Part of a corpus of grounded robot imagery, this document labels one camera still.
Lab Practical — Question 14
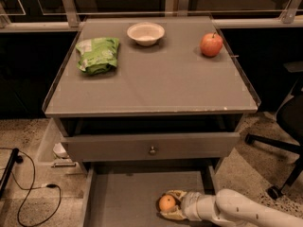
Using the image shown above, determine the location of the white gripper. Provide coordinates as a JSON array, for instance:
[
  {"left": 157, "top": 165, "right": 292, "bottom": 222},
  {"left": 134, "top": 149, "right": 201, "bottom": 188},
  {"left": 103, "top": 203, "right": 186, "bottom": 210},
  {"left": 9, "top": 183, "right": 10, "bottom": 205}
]
[{"left": 160, "top": 190, "right": 204, "bottom": 221}]

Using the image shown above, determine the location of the orange fruit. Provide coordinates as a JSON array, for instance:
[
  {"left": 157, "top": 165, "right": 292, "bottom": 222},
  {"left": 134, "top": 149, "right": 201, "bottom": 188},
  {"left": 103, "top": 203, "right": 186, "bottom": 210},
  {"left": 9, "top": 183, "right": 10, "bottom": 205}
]
[{"left": 158, "top": 195, "right": 176, "bottom": 211}]

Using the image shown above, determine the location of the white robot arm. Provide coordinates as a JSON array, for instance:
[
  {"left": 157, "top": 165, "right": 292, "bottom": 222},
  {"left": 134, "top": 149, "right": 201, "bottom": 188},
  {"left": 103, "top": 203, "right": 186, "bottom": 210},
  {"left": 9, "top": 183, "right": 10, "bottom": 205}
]
[{"left": 158, "top": 189, "right": 303, "bottom": 227}]

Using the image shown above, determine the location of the grey open middle drawer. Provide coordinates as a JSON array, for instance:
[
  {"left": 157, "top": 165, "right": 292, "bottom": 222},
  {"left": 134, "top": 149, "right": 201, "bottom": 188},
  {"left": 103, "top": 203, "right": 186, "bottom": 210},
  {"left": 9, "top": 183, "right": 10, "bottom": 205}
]
[{"left": 80, "top": 166, "right": 218, "bottom": 227}]

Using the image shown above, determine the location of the grey top drawer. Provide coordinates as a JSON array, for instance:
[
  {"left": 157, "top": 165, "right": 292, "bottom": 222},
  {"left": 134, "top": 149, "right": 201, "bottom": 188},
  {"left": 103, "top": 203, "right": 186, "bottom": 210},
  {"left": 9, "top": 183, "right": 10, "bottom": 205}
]
[{"left": 62, "top": 132, "right": 240, "bottom": 162}]

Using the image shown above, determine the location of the grey drawer cabinet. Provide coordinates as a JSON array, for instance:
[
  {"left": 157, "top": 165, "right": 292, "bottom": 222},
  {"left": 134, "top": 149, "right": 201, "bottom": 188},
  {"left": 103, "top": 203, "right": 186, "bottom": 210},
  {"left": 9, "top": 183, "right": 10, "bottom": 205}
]
[{"left": 42, "top": 15, "right": 262, "bottom": 175}]

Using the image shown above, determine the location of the black office chair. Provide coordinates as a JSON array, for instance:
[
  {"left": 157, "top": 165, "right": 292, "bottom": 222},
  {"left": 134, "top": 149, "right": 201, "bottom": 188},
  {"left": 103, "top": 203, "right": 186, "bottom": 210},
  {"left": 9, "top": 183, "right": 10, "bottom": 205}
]
[{"left": 244, "top": 60, "right": 303, "bottom": 201}]

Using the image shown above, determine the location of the red apple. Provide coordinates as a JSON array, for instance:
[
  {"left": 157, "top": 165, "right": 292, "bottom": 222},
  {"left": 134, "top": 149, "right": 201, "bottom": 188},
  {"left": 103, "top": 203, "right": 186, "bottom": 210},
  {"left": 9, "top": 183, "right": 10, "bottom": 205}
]
[{"left": 200, "top": 32, "right": 223, "bottom": 57}]

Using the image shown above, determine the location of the green chip bag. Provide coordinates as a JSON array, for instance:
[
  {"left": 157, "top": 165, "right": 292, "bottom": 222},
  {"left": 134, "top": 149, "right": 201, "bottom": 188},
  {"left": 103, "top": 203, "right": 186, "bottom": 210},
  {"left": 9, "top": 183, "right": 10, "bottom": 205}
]
[{"left": 76, "top": 37, "right": 119, "bottom": 76}]

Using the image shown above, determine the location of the black stand leg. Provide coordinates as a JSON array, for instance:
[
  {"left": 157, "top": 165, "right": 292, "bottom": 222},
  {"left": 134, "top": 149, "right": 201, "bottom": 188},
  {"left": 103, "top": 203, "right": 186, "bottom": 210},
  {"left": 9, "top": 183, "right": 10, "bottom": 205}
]
[{"left": 0, "top": 148, "right": 23, "bottom": 199}]

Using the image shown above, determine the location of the white paper bowl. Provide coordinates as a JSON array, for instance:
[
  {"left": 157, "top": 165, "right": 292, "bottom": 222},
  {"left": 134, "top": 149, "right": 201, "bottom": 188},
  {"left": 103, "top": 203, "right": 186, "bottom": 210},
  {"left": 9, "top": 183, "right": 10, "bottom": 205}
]
[{"left": 127, "top": 22, "right": 165, "bottom": 46}]

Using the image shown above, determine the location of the metal window bracket left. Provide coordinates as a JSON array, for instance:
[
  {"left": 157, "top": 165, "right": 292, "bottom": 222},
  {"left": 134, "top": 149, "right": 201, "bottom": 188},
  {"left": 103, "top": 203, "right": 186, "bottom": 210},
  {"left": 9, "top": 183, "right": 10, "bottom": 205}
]
[{"left": 62, "top": 0, "right": 80, "bottom": 27}]

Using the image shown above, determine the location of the metal window bracket right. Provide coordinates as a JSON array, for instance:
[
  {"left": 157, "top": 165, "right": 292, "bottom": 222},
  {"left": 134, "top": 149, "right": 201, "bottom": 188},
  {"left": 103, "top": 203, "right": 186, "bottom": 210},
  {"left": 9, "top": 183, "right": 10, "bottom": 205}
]
[{"left": 279, "top": 0, "right": 302, "bottom": 24}]

